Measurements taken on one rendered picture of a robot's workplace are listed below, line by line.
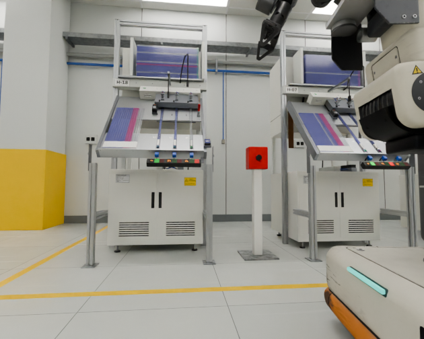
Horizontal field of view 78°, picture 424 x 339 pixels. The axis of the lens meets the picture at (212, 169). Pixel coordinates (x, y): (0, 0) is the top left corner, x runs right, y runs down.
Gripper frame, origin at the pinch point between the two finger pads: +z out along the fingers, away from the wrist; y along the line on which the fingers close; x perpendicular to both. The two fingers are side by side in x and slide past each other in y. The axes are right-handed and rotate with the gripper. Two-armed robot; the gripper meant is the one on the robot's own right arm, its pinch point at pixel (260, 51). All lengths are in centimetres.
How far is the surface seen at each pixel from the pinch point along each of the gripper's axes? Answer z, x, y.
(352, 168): -17, 96, -133
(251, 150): 17, 14, -93
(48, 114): 71, -210, -190
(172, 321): 103, 19, -6
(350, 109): -59, 71, -128
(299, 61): -80, 14, -132
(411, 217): 4, 136, -102
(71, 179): 135, -175, -243
